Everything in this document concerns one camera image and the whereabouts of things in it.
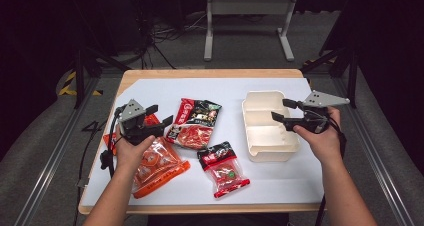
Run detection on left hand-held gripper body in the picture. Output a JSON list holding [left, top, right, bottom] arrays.
[[114, 98, 158, 146]]

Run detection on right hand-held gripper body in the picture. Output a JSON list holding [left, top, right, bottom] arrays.
[[293, 90, 351, 135]]

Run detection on white compartment container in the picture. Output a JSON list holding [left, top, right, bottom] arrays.
[[241, 90, 301, 163]]

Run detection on large red black seasoning packet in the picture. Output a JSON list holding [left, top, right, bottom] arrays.
[[165, 98, 223, 150]]

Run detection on orange seasoning packet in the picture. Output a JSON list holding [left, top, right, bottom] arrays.
[[103, 114, 192, 200]]

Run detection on person's right hand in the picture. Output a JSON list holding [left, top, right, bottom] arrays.
[[293, 106, 345, 167]]

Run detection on person's left hand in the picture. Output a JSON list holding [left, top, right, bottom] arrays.
[[114, 124, 157, 174]]

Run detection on black metal stand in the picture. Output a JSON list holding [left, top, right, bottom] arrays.
[[71, 45, 132, 109], [301, 45, 360, 109]]

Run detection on white table mat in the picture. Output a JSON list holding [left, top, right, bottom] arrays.
[[81, 77, 325, 207]]

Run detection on yellow black hazard tape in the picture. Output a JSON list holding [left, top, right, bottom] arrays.
[[58, 70, 103, 97]]

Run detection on small red black seasoning packet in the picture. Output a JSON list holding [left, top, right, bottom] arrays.
[[197, 141, 251, 199]]

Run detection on white-framed desk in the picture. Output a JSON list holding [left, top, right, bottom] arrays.
[[203, 0, 298, 62]]

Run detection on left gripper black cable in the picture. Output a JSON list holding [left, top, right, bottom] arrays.
[[99, 107, 123, 180]]

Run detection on bundle of floor cables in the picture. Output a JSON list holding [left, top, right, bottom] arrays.
[[133, 10, 209, 70]]

